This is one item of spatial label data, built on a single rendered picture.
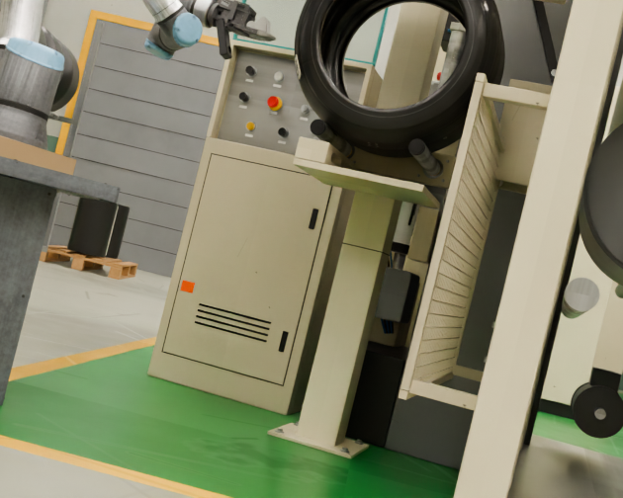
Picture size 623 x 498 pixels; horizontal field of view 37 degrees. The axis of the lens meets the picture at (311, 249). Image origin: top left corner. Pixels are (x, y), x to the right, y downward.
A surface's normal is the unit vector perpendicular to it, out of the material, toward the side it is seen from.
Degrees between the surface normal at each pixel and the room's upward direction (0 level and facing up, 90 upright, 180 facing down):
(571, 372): 90
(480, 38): 89
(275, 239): 90
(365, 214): 90
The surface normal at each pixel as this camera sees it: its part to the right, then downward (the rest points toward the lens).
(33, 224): 0.42, 0.08
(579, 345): -0.07, -0.04
